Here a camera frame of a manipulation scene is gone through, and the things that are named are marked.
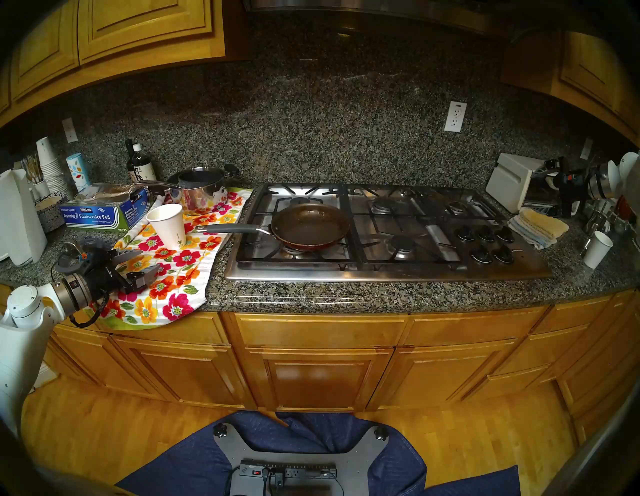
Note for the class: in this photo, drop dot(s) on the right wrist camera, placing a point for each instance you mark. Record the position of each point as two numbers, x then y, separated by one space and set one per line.
564 167

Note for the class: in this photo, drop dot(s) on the narrow black stove grate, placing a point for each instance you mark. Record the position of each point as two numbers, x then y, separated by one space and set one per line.
480 218

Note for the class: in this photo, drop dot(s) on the white wall switch plate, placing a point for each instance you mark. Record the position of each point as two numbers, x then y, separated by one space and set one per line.
586 149
70 130

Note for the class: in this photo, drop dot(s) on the wooden lower cabinets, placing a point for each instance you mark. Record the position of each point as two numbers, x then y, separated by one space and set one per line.
320 380

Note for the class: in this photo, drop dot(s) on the small patterned basket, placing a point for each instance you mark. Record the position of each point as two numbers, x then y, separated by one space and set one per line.
50 215

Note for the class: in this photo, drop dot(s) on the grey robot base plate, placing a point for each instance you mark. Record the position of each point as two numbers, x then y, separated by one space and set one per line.
360 460

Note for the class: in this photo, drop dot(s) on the brown frying pan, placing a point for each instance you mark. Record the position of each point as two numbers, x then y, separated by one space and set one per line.
310 227

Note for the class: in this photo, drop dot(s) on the white wall power outlet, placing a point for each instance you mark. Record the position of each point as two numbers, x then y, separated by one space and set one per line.
455 116

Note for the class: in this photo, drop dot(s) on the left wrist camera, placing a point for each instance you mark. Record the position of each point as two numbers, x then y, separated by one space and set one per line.
80 252

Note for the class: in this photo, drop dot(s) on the dark bottle white cap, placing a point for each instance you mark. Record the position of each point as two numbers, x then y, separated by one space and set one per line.
144 170

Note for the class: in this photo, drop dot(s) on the wooden chopsticks bundle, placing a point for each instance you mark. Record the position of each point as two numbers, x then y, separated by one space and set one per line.
32 170

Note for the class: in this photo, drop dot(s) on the stainless steel gas cooktop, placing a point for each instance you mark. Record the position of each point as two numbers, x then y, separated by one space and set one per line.
380 273

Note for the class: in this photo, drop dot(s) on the metal kitchen utensils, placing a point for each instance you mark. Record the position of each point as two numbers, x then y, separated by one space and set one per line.
595 220

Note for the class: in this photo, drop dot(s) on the wooden upper cabinet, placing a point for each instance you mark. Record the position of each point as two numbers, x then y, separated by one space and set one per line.
590 70
125 30

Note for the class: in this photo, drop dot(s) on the blue patterned paper cup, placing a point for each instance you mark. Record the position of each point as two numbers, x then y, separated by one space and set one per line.
78 172

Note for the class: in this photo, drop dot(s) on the blue foil sheet box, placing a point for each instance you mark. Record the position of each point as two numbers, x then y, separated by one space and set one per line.
95 217

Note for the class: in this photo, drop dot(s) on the floral kitchen towel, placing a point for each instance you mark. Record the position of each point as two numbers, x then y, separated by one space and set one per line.
175 280

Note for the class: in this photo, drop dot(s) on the black base plate bolt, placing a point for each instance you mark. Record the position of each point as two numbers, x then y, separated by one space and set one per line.
220 429
381 432

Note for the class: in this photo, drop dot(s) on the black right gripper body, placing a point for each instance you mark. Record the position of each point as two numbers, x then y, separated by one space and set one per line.
570 190

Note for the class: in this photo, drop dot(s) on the steel range hood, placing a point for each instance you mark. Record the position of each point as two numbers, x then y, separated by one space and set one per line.
375 10

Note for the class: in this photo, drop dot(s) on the yellow folded cloth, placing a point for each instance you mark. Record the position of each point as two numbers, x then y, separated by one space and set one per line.
545 222

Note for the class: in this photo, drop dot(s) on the white utensil mug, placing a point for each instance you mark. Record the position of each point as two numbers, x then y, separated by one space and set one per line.
41 190

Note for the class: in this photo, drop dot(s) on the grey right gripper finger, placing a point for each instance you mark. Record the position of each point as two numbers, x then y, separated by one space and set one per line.
562 210
544 171

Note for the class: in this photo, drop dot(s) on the small black stove knob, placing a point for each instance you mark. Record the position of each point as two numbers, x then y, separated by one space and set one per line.
486 234
465 233
505 234

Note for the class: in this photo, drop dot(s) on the white toaster oven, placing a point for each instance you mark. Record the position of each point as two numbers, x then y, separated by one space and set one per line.
507 182

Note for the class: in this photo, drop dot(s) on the white paper cup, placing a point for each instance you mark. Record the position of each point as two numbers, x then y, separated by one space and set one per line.
167 227
597 250

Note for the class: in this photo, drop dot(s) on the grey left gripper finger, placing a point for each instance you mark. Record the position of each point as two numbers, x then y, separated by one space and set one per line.
127 257
149 275

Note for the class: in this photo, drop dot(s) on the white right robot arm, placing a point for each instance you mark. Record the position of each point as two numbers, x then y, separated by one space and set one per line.
627 170

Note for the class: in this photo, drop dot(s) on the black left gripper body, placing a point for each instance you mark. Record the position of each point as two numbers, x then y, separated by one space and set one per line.
107 272

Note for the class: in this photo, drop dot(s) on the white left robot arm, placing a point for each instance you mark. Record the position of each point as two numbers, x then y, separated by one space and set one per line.
20 350

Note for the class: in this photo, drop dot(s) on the red jar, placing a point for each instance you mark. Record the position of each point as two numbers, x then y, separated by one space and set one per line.
625 207

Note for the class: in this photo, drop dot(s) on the stainless steel saucepan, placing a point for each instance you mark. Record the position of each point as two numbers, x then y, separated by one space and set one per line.
200 195

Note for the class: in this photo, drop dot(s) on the wide black stove grate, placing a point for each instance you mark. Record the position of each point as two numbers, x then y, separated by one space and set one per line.
415 260
320 260

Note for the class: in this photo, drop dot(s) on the dark bottle black cap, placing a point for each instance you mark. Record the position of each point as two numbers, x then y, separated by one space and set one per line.
129 150

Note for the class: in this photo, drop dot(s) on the large black stove knob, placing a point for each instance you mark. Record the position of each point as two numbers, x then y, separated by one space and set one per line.
481 256
503 256

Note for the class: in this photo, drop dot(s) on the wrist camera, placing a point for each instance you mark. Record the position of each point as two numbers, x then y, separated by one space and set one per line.
564 167
80 252

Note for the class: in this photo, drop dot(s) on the stack of white cups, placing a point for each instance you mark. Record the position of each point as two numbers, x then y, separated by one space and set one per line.
47 155

